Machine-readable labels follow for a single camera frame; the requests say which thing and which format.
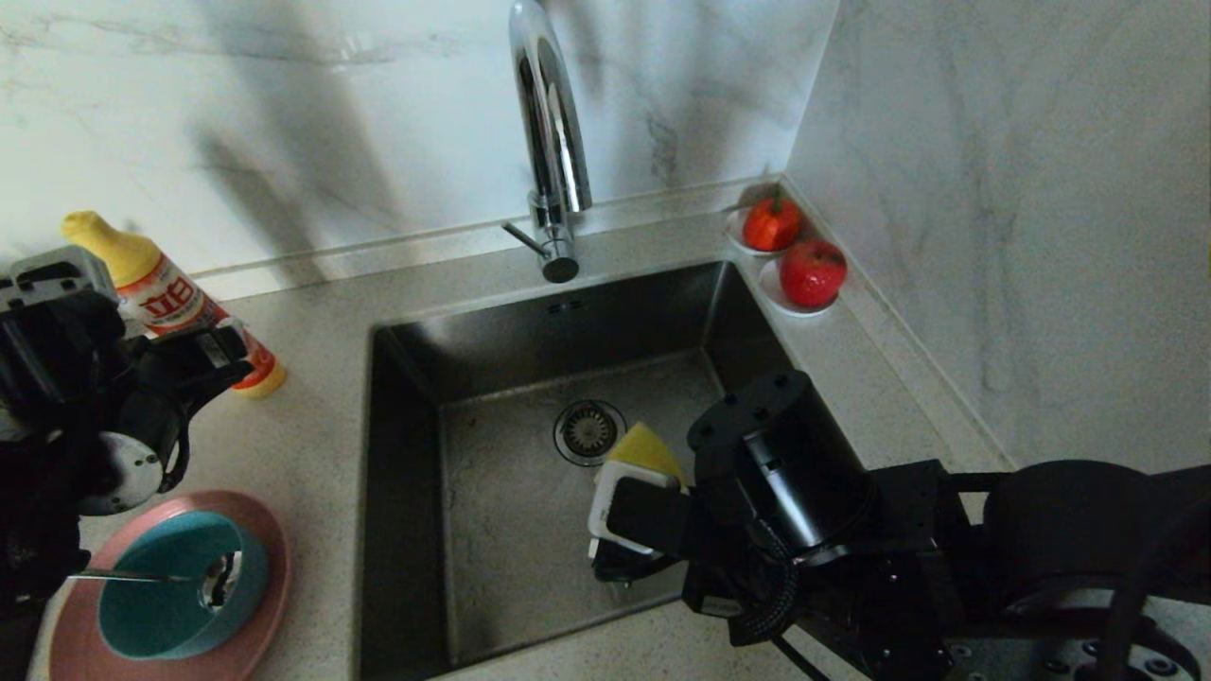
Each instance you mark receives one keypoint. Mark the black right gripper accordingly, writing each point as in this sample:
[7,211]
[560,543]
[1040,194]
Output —
[629,567]

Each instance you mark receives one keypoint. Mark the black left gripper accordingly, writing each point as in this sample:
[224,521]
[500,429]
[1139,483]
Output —
[66,359]

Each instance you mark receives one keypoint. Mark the orange dish soap bottle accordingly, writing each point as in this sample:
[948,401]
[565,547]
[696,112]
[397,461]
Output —
[170,293]

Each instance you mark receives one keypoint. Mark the yellow green sponge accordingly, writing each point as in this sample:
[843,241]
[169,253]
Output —
[648,454]

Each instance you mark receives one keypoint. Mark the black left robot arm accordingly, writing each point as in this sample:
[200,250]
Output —
[123,473]

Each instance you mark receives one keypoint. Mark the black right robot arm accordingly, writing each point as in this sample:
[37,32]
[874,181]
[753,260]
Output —
[785,473]

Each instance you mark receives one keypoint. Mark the stainless steel sink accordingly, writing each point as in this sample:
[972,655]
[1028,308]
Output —
[511,530]

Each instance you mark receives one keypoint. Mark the round sink drain strainer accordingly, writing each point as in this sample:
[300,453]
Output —
[585,433]

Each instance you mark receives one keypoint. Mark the pink plate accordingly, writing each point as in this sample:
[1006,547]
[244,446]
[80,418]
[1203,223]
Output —
[270,567]

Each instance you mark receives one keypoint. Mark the metal spoon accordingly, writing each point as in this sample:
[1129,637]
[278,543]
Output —
[219,582]

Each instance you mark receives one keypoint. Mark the teal bowl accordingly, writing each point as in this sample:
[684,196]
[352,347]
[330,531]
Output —
[142,624]

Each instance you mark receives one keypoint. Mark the small white dish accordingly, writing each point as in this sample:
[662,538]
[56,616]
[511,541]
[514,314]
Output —
[734,234]
[769,286]

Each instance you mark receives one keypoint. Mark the red apple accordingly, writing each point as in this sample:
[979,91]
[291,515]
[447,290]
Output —
[812,274]

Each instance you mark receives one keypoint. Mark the red tomato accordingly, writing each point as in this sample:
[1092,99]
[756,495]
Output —
[771,227]

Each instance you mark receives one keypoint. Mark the grey robot torso plate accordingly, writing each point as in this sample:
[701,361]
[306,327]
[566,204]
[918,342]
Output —
[1041,657]

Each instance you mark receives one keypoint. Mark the chrome gooseneck faucet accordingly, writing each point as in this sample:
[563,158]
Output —
[549,113]

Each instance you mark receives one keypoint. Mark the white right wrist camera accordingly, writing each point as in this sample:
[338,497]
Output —
[653,520]

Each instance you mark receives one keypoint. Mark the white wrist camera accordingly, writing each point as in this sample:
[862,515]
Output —
[653,520]
[99,270]

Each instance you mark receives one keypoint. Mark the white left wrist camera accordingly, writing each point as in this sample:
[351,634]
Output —
[99,270]

